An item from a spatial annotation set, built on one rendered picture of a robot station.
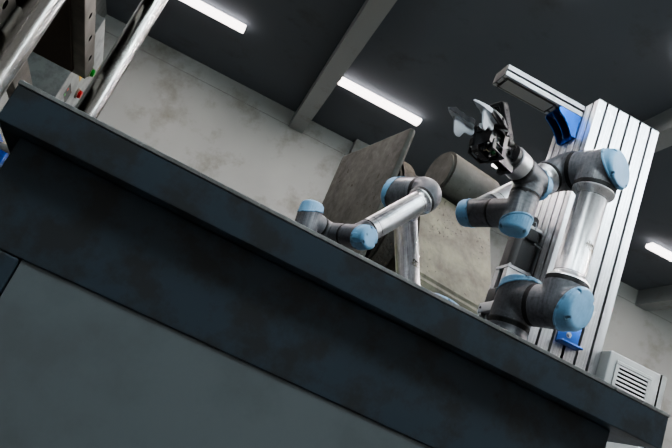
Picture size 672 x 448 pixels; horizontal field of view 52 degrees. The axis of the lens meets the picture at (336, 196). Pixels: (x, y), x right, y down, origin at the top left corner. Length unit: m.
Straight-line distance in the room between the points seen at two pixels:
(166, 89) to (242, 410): 8.43
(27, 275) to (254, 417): 0.22
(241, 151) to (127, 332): 8.22
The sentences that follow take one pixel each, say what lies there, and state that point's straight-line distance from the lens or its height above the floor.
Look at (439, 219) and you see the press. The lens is 4.35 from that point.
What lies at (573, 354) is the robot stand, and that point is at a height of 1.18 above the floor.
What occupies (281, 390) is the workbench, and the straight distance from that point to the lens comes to 0.63.
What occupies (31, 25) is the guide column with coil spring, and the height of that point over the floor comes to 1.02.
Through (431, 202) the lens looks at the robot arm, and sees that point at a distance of 2.27.
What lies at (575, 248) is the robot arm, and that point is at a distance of 1.92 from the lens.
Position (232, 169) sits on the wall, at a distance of 8.71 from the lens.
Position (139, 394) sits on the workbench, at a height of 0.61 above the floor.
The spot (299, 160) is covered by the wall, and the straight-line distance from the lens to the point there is 8.92.
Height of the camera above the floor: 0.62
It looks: 20 degrees up
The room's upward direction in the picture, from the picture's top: 24 degrees clockwise
